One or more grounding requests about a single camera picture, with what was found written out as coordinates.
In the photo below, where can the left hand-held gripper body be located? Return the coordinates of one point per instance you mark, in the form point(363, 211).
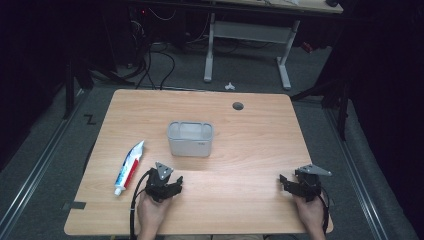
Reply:
point(159, 181)

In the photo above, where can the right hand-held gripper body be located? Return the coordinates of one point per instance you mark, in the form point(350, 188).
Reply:
point(310, 183)

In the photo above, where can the white red blue toothpaste tube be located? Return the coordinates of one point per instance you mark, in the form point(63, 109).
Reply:
point(129, 168)

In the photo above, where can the grey plastic holder box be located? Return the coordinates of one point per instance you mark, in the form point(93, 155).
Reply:
point(190, 141)

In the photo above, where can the person's right hand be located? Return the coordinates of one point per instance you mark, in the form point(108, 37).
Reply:
point(310, 213)

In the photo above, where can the person's left hand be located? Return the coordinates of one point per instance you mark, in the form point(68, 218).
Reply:
point(151, 211)

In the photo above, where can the black metal stand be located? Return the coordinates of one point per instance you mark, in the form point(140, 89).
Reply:
point(343, 110)
point(69, 96)

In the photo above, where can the black tape strip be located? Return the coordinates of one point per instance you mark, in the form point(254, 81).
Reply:
point(78, 205)

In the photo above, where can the black zigzag tape mark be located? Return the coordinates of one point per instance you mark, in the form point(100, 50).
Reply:
point(90, 119)

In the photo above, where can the small white scrap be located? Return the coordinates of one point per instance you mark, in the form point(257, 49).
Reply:
point(229, 87)

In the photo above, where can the small red object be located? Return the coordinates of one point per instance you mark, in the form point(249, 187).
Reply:
point(307, 47)

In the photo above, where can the metal floor rail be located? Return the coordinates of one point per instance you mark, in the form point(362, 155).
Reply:
point(36, 170)
point(358, 180)

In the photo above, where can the desk with white metal frame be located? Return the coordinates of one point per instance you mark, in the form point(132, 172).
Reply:
point(248, 31)

